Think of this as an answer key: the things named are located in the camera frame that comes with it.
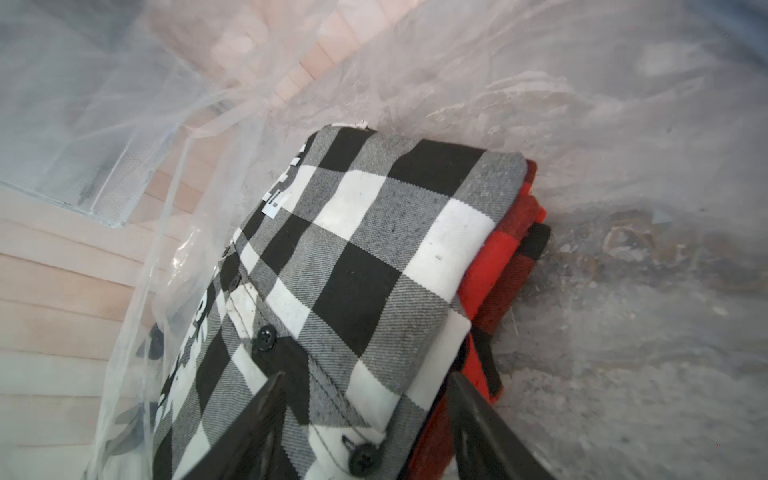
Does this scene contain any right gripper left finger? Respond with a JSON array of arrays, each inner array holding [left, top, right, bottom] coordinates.
[[183, 372, 287, 479]]

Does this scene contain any clear plastic vacuum bag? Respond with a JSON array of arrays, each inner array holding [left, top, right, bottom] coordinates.
[[1, 1, 767, 479]]

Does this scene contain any red black plaid shirt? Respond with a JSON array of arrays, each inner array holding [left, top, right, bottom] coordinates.
[[399, 160, 551, 479]]

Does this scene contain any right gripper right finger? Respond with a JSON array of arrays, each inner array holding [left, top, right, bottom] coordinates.
[[446, 372, 554, 480]]

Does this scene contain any black white plaid shirt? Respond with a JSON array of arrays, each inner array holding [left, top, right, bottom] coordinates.
[[152, 125, 527, 479]]

